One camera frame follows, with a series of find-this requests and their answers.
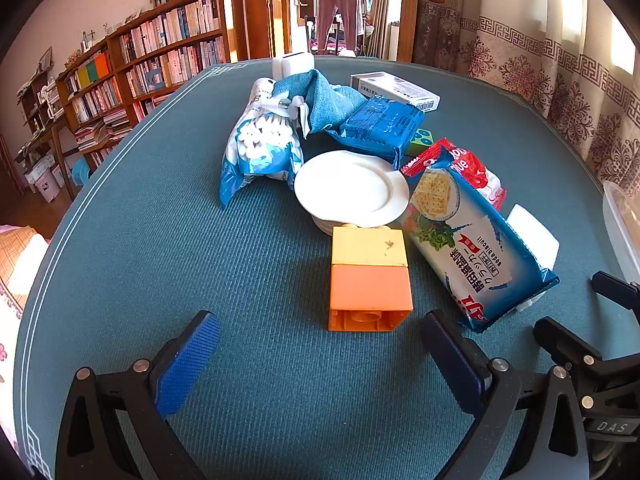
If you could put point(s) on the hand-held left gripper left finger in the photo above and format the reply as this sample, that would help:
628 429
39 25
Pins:
187 365

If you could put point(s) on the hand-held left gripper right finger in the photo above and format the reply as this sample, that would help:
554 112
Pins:
450 355

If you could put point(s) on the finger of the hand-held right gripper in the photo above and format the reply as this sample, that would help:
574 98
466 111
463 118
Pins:
617 290
565 342

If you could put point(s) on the clear plastic container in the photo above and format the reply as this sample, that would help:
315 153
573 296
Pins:
617 225

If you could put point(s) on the white rectangular block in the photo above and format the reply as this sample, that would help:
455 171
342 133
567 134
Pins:
532 235

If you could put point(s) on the orange toy block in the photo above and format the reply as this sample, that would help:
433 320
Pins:
367 290

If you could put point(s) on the blue white biscuit packet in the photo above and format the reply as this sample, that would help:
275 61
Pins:
465 245

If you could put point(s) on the yellow toy block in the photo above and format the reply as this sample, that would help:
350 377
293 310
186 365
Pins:
367 247

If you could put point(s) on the red snack packet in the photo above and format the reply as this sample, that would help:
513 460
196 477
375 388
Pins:
470 165

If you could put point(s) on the white plate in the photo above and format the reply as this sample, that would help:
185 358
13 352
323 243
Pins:
350 187

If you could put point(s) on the green dotted block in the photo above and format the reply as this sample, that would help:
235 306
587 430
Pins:
420 141

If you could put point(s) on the cotton swab bag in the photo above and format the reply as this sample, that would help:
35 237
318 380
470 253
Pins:
260 145

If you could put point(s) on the blue snack packet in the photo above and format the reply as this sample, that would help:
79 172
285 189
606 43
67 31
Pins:
380 125

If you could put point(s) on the white cardboard box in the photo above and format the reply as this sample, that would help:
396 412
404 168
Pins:
395 87

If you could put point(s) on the blue woven cloth pouch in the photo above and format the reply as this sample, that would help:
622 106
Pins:
320 100

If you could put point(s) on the teal table mat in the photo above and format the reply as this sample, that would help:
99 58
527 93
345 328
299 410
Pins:
200 260

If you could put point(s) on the blue stool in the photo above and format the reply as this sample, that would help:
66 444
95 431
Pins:
80 172

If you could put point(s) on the white storage bin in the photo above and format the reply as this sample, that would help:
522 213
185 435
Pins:
42 180

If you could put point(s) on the patterned beige curtain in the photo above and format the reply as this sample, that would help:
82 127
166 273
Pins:
540 50

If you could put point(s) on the dark wooden side shelf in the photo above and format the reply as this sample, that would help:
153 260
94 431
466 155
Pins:
37 110

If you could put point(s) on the wooden bookshelf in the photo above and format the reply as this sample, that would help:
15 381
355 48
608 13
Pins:
112 60

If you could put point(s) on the white rounded case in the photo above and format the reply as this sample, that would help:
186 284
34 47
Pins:
292 62

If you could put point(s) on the rows of books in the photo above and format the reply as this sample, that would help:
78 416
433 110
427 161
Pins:
165 30

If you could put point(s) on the wooden door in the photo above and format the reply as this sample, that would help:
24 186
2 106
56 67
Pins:
411 20

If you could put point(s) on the hanging mauve pants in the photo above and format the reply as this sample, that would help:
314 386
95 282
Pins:
340 0

